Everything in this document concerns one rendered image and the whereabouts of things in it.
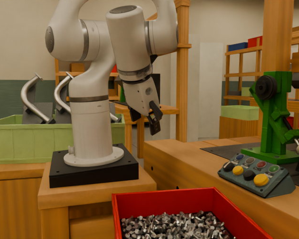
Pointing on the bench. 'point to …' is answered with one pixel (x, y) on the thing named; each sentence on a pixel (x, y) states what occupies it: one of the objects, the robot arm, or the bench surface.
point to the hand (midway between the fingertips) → (145, 123)
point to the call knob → (228, 166)
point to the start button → (260, 179)
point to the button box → (280, 178)
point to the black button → (248, 174)
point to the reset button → (238, 170)
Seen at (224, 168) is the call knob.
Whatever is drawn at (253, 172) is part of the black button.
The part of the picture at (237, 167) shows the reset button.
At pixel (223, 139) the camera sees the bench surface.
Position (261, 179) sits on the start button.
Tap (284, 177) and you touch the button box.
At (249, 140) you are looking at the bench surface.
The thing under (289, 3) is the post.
